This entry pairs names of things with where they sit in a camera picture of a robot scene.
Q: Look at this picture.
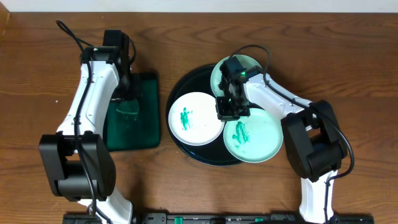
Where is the green sponge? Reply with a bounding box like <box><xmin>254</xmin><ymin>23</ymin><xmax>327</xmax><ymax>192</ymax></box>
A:
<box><xmin>116</xmin><ymin>100</ymin><xmax>139</xmax><ymax>115</ymax></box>

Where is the mint plate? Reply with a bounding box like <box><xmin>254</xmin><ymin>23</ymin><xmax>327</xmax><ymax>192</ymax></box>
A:
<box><xmin>210</xmin><ymin>55</ymin><xmax>261</xmax><ymax>97</ymax></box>
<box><xmin>223</xmin><ymin>108</ymin><xmax>284</xmax><ymax>163</ymax></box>

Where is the white plate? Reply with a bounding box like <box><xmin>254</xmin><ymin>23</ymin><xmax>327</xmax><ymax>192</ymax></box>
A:
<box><xmin>167</xmin><ymin>92</ymin><xmax>224</xmax><ymax>146</ymax></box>

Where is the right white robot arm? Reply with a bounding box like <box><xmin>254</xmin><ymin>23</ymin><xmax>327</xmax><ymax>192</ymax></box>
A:
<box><xmin>216</xmin><ymin>66</ymin><xmax>354</xmax><ymax>223</ymax></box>

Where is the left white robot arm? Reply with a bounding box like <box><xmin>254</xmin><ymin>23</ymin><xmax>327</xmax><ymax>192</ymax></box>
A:
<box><xmin>39</xmin><ymin>45</ymin><xmax>133</xmax><ymax>223</ymax></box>

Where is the dark green rectangular tray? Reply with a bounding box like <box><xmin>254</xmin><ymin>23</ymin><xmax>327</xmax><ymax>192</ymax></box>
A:
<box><xmin>103</xmin><ymin>72</ymin><xmax>160</xmax><ymax>152</ymax></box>

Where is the round black tray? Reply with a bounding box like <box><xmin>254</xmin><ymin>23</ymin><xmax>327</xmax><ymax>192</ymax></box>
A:
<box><xmin>165</xmin><ymin>63</ymin><xmax>276</xmax><ymax>166</ymax></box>

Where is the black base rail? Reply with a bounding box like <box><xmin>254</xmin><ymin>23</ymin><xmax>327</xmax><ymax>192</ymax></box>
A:
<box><xmin>62</xmin><ymin>212</ymin><xmax>375</xmax><ymax>224</ymax></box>

